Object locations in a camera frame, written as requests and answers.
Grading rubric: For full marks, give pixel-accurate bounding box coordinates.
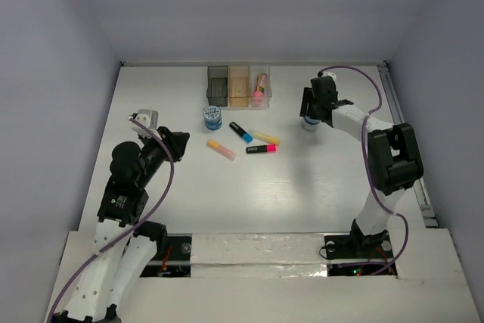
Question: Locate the blue white round jar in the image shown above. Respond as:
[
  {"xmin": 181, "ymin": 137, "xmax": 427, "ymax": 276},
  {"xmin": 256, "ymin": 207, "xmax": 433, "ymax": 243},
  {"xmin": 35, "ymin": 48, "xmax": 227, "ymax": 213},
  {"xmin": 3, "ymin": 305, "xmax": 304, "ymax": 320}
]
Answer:
[{"xmin": 301, "ymin": 116, "xmax": 321, "ymax": 131}]

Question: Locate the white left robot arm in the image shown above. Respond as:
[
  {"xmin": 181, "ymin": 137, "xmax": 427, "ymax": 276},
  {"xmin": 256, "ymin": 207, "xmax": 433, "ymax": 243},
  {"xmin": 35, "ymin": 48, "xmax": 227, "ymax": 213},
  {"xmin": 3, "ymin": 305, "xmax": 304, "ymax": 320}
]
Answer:
[{"xmin": 46, "ymin": 109, "xmax": 190, "ymax": 322}]

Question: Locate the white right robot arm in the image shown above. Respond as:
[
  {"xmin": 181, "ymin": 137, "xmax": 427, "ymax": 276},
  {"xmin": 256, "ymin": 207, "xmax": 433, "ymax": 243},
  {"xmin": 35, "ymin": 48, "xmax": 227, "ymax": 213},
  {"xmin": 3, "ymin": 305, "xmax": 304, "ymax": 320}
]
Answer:
[{"xmin": 305, "ymin": 72, "xmax": 424, "ymax": 260}]

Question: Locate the orange pink highlighter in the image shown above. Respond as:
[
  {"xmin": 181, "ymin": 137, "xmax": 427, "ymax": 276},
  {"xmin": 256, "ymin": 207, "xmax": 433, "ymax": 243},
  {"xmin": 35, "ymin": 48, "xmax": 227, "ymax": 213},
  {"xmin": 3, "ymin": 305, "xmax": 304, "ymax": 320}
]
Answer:
[{"xmin": 206, "ymin": 139, "xmax": 237, "ymax": 161}]

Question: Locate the clear plastic bin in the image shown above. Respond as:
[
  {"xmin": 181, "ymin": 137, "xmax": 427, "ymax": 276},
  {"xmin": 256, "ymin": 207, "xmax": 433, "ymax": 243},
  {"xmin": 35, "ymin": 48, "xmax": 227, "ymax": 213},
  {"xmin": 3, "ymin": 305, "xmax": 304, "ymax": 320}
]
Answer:
[{"xmin": 249, "ymin": 65, "xmax": 272, "ymax": 107}]

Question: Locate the yellow highlighter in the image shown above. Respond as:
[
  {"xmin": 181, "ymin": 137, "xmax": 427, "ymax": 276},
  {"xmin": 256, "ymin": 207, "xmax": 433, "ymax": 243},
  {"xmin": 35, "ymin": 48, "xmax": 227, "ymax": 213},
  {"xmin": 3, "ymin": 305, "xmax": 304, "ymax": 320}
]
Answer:
[{"xmin": 251, "ymin": 131, "xmax": 281, "ymax": 146}]

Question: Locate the smoky grey plastic bin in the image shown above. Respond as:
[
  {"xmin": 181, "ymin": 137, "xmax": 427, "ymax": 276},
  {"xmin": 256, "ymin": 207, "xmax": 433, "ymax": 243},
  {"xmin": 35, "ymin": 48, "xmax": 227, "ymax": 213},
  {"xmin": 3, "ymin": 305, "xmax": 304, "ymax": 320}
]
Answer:
[{"xmin": 206, "ymin": 66, "xmax": 228, "ymax": 107}]

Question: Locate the black pink highlighter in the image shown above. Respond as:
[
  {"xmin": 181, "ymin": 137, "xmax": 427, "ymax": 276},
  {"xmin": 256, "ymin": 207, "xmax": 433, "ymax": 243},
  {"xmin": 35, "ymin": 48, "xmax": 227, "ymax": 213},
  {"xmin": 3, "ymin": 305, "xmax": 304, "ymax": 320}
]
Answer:
[{"xmin": 246, "ymin": 144, "xmax": 277, "ymax": 154}]

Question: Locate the black blue highlighter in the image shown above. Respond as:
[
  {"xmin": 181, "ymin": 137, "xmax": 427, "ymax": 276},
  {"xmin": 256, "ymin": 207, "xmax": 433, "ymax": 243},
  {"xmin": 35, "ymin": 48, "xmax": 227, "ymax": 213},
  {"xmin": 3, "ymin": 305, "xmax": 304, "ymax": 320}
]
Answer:
[{"xmin": 229, "ymin": 122, "xmax": 253, "ymax": 143}]

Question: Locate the white foam front board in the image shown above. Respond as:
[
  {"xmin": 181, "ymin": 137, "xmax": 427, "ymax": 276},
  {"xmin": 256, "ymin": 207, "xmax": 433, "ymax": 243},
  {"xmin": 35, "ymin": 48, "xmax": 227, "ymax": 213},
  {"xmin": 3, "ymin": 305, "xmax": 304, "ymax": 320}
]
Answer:
[{"xmin": 43, "ymin": 228, "xmax": 473, "ymax": 323}]

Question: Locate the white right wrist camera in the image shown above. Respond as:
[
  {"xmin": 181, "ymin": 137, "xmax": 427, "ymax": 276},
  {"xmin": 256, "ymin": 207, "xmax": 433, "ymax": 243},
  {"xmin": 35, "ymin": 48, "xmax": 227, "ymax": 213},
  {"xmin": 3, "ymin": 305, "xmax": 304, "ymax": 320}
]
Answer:
[{"xmin": 318, "ymin": 70, "xmax": 337, "ymax": 81}]

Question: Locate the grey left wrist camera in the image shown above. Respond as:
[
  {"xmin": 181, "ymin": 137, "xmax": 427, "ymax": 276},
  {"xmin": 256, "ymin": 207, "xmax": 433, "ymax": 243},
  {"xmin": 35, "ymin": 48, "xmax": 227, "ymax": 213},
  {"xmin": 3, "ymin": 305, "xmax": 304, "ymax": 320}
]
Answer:
[{"xmin": 129, "ymin": 109, "xmax": 159, "ymax": 138}]

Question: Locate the metal rail right side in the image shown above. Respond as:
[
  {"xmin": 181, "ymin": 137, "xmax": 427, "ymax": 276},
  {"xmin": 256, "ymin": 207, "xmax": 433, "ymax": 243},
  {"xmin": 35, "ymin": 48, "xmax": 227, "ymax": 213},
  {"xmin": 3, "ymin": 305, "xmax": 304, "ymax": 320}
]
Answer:
[{"xmin": 377, "ymin": 63, "xmax": 439, "ymax": 228}]

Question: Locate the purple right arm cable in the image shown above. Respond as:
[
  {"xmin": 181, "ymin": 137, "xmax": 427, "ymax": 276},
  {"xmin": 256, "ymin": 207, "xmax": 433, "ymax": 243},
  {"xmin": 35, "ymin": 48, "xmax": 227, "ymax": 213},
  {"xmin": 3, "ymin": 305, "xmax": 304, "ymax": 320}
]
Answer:
[{"xmin": 319, "ymin": 66, "xmax": 410, "ymax": 277}]

